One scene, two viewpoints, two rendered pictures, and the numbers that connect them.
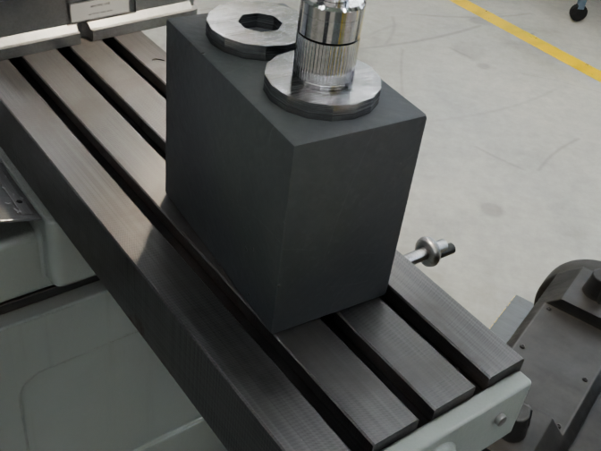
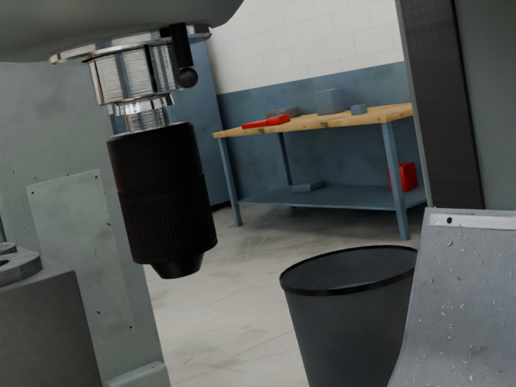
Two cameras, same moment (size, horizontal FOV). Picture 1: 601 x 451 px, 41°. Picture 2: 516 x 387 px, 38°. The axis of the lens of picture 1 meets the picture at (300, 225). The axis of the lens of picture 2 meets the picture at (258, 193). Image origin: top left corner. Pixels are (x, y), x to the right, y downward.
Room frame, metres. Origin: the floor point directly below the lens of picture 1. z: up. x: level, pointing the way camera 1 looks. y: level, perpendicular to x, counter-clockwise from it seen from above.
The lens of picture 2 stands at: (1.27, 0.38, 1.28)
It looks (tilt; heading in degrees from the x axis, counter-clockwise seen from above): 9 degrees down; 187
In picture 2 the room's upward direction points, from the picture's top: 11 degrees counter-clockwise
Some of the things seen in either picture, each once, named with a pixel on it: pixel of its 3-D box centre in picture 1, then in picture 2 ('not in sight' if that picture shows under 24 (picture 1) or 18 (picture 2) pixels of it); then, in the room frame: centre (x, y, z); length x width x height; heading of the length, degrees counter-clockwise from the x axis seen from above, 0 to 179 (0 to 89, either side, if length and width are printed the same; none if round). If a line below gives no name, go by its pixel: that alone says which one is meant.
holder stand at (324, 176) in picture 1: (279, 152); (4, 356); (0.60, 0.03, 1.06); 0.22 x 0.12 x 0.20; 36
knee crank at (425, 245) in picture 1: (411, 259); not in sight; (1.12, -0.20, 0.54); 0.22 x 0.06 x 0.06; 131
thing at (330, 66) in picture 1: (326, 44); not in sight; (0.56, 0.00, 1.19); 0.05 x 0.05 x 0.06
